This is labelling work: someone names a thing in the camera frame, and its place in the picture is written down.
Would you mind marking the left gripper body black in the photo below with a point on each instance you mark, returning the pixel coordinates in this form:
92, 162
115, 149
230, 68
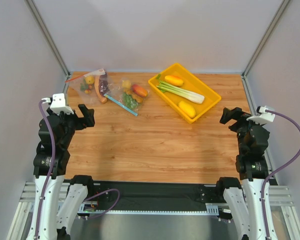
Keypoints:
78, 119

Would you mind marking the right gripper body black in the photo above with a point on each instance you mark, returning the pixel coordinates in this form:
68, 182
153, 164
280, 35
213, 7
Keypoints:
235, 120

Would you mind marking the fake green lettuce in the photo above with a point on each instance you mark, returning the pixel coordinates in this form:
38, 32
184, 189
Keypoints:
128, 102

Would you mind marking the blue zip top bag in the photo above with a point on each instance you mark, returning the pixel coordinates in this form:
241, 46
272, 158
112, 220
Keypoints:
115, 95

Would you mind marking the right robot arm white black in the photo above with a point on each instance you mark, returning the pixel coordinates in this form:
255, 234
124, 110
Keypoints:
248, 196

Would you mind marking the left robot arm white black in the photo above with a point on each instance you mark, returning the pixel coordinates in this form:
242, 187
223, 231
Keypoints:
50, 220

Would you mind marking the fake orange sausage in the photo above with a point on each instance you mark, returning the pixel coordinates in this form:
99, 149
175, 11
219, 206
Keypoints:
100, 97

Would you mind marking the red zip top bag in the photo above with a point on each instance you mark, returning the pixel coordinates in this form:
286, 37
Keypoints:
91, 87

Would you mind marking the fake purple grapes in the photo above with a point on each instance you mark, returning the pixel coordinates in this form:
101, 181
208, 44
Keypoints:
103, 84

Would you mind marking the fake yellow apple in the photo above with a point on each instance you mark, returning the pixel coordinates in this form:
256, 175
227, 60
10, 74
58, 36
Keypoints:
89, 80

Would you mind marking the fake yellow pear in bag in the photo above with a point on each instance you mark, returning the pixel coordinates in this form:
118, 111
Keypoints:
126, 84

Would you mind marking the fake yellow mango lower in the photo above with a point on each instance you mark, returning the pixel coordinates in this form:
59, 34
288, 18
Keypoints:
187, 108

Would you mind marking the fake fried chicken pieces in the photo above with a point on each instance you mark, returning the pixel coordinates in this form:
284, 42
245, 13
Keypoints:
133, 96

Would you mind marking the fake red mango in bag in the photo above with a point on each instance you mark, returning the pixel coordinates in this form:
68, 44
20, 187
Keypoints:
140, 91

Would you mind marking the fake orange mango upper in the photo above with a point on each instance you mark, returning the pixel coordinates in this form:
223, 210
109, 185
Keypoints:
174, 80

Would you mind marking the fake celery stalk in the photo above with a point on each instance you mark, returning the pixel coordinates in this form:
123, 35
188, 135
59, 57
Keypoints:
187, 94

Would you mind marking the yellow plastic tray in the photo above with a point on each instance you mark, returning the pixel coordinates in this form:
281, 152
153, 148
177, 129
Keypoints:
191, 83

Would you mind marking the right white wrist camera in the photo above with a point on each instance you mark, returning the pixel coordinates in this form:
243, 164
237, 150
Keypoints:
263, 116

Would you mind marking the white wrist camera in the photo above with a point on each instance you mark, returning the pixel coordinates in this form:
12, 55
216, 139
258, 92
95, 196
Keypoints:
57, 103
263, 116

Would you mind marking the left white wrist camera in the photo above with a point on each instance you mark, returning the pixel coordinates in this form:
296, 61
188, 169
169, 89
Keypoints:
57, 103

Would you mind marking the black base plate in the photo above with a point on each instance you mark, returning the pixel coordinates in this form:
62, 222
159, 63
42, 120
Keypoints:
150, 196

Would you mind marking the white cable duct rail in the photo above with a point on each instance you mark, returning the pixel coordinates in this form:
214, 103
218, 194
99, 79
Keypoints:
211, 210

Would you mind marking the right aluminium frame post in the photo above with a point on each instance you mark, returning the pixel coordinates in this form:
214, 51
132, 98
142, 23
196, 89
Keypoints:
266, 36

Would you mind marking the aluminium frame post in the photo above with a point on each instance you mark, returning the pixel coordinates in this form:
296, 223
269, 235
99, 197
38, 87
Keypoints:
266, 36
47, 35

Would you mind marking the left aluminium frame post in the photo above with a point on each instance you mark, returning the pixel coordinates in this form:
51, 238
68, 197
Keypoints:
47, 35

